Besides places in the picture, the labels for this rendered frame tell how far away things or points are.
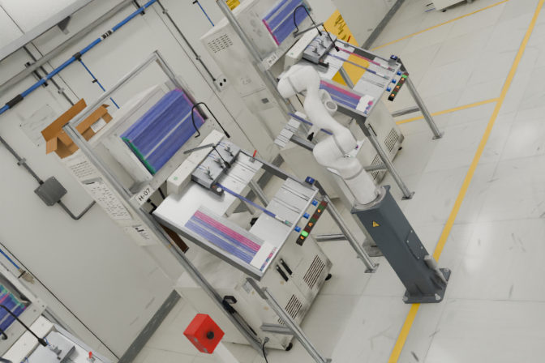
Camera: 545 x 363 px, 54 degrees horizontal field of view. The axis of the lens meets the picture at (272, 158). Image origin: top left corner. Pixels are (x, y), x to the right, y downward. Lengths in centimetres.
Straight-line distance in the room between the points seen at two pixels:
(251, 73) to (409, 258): 184
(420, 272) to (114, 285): 254
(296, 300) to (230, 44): 186
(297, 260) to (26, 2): 291
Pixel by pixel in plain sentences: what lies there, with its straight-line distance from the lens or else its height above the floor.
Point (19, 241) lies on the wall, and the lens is 436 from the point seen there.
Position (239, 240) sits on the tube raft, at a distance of 301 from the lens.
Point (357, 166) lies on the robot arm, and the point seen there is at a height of 92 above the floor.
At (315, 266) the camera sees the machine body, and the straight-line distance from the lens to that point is 369.
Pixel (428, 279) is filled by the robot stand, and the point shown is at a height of 12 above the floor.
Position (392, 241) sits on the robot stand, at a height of 45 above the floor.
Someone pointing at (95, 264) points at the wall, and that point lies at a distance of 457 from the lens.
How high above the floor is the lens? 217
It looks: 21 degrees down
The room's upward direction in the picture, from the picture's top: 35 degrees counter-clockwise
